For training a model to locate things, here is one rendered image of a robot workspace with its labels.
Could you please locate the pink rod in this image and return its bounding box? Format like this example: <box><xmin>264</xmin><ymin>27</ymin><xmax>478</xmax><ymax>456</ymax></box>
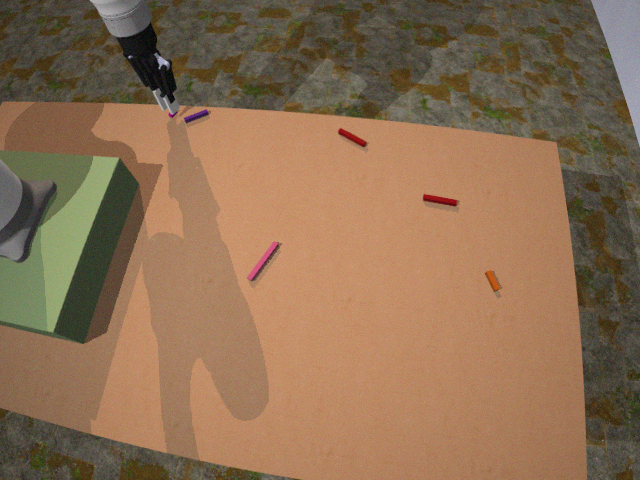
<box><xmin>247</xmin><ymin>241</ymin><xmax>279</xmax><ymax>281</ymax></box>

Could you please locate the dark purple rod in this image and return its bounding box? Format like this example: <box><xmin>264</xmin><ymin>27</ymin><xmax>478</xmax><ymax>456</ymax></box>
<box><xmin>184</xmin><ymin>109</ymin><xmax>209</xmax><ymax>123</ymax></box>

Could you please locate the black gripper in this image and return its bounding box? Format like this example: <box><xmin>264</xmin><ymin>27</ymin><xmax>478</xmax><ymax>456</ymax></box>
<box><xmin>116</xmin><ymin>22</ymin><xmax>180</xmax><ymax>115</ymax></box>

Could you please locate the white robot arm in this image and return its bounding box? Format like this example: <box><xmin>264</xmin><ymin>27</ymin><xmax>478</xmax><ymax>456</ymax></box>
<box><xmin>0</xmin><ymin>0</ymin><xmax>152</xmax><ymax>263</ymax></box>

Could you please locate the red rod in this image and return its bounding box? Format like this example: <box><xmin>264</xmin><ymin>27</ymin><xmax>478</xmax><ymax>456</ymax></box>
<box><xmin>338</xmin><ymin>128</ymin><xmax>366</xmax><ymax>148</ymax></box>
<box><xmin>423</xmin><ymin>194</ymin><xmax>457</xmax><ymax>206</ymax></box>

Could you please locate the orange rod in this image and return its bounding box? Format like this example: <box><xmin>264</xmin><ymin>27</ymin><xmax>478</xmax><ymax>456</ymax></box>
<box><xmin>485</xmin><ymin>270</ymin><xmax>500</xmax><ymax>292</ymax></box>

